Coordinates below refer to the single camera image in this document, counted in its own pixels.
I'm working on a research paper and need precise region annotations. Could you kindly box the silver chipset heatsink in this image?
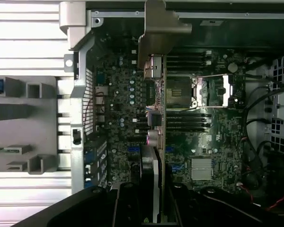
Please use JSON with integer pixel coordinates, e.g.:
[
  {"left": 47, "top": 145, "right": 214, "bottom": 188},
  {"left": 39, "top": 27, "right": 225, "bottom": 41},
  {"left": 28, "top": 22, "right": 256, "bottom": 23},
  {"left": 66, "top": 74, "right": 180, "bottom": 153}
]
[{"left": 191, "top": 157, "right": 214, "bottom": 181}]

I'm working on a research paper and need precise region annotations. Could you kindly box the blue expansion slot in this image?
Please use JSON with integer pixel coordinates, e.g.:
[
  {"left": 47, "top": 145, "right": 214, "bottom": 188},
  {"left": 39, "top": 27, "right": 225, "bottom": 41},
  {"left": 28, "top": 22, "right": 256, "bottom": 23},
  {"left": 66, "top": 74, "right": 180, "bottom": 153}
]
[{"left": 127, "top": 146, "right": 175, "bottom": 153}]

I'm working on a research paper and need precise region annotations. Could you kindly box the green motherboard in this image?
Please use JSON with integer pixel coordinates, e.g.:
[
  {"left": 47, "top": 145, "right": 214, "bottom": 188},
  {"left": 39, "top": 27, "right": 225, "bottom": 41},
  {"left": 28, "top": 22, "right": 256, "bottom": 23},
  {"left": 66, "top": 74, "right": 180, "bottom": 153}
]
[{"left": 92, "top": 46, "right": 248, "bottom": 198}]

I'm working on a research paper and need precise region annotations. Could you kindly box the perforated metal drive cage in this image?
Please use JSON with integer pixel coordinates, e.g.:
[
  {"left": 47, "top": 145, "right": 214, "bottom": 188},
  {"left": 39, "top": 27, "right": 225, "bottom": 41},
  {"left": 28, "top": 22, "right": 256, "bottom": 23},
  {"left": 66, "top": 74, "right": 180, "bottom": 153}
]
[{"left": 264, "top": 52, "right": 284, "bottom": 155}]

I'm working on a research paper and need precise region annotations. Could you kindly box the metal socket cover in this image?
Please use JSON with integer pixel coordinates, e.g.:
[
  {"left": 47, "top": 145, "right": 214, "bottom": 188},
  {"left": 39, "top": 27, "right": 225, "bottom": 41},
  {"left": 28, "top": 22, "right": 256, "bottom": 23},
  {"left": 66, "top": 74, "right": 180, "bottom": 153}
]
[{"left": 193, "top": 72, "right": 235, "bottom": 109}]

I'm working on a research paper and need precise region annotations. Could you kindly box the CPU socket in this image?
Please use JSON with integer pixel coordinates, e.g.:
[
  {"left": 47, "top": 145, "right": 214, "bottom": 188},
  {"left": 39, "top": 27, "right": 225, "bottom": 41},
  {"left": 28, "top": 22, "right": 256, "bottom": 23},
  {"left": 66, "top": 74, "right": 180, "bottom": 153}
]
[{"left": 166, "top": 75, "right": 197, "bottom": 110}]

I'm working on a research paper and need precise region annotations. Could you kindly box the open grey PC case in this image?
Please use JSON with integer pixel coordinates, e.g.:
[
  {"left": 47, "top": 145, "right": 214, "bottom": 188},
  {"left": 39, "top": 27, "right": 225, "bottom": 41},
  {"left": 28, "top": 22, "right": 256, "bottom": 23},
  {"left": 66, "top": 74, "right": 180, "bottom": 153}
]
[{"left": 58, "top": 0, "right": 284, "bottom": 227}]

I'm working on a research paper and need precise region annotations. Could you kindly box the thin red wire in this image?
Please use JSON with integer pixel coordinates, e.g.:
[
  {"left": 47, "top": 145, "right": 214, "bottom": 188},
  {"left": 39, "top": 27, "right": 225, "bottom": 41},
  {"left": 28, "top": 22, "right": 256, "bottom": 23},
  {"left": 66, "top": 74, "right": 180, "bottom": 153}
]
[{"left": 236, "top": 183, "right": 284, "bottom": 211}]

